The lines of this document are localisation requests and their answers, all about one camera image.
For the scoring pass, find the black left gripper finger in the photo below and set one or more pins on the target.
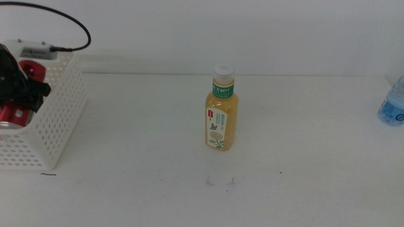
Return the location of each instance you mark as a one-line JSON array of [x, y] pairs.
[[38, 89], [26, 102]]

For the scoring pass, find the red soda can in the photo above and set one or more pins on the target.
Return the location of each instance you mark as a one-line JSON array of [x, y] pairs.
[[31, 71]]

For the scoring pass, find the yellow tea bottle green label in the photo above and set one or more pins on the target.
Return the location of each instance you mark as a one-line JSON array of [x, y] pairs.
[[222, 123]]

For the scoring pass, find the clear water bottle blue label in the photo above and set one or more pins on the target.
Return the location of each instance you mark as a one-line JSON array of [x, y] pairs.
[[393, 110]]

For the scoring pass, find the white perforated plastic basket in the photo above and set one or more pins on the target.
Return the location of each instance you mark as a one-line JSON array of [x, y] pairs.
[[60, 110]]

